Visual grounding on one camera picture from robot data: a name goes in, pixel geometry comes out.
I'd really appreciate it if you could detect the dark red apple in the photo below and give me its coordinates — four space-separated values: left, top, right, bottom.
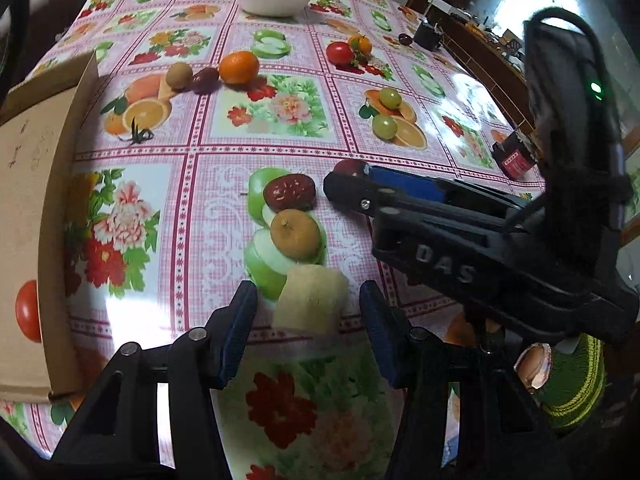
333 158 370 178

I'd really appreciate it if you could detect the red tomato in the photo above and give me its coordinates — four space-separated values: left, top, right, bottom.
14 280 41 344
326 41 355 66

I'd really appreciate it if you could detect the right hand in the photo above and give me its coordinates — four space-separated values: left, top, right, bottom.
514 342 552 391

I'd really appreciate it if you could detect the red jujube date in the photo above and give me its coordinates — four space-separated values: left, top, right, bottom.
262 174 317 212

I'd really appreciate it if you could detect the green grape lower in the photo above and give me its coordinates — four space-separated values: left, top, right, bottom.
371 114 398 142

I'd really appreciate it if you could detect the green grape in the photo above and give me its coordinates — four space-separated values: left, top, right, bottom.
378 88 402 110
371 114 398 142

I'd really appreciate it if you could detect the brown round pear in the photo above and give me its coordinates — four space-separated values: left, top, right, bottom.
269 209 322 261

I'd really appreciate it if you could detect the green grape upper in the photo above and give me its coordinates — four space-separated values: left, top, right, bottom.
378 88 402 110

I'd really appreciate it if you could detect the wooden side cabinet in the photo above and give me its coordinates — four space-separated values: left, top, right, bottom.
406 0 640 241

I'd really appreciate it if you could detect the small orange tangerine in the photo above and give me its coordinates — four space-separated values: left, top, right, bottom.
348 34 372 58

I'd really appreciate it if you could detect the black cup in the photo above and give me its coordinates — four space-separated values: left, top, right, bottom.
413 20 442 52

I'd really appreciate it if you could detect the small dark plum far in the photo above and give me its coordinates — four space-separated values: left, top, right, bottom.
398 34 413 46

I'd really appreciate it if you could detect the floral fruit print tablecloth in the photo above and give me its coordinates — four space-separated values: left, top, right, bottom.
28 0 542 479

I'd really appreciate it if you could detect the orange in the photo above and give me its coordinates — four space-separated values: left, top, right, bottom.
218 51 259 86

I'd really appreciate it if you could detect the dark purple plum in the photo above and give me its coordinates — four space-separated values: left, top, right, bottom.
191 67 219 96

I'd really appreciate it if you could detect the brown kiwi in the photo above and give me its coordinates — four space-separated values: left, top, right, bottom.
165 62 193 91

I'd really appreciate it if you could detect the brown cardboard tray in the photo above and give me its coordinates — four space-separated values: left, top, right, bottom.
1 53 98 403

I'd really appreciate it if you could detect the brown armchair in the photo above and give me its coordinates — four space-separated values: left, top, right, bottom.
18 0 85 78

